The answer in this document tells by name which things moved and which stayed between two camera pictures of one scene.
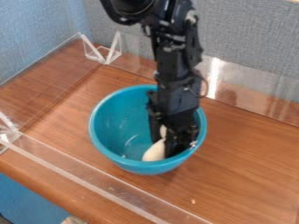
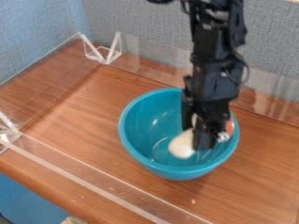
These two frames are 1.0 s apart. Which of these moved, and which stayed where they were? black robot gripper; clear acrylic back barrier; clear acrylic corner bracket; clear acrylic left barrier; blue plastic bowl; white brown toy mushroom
Moved: white brown toy mushroom; black robot gripper; blue plastic bowl
Stayed: clear acrylic corner bracket; clear acrylic back barrier; clear acrylic left barrier
